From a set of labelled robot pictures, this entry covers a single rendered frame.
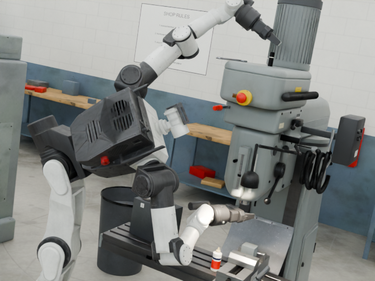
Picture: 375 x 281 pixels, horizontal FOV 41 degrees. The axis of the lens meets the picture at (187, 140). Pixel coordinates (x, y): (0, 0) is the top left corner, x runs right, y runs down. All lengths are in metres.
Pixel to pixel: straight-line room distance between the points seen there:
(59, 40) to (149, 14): 1.70
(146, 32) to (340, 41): 2.73
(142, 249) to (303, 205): 0.83
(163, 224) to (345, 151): 0.90
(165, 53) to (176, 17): 5.16
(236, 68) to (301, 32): 0.45
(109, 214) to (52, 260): 2.01
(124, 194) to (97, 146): 2.63
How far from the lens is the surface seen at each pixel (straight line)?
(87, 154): 1.89
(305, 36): 2.35
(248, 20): 2.16
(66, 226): 2.13
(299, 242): 2.69
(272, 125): 2.06
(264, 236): 2.65
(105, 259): 4.30
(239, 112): 2.10
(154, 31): 7.39
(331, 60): 6.42
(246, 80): 1.99
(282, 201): 2.62
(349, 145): 2.32
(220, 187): 6.34
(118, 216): 4.09
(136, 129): 1.79
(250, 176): 2.02
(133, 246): 2.48
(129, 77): 2.01
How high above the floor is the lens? 1.94
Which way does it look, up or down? 11 degrees down
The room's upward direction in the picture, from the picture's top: 9 degrees clockwise
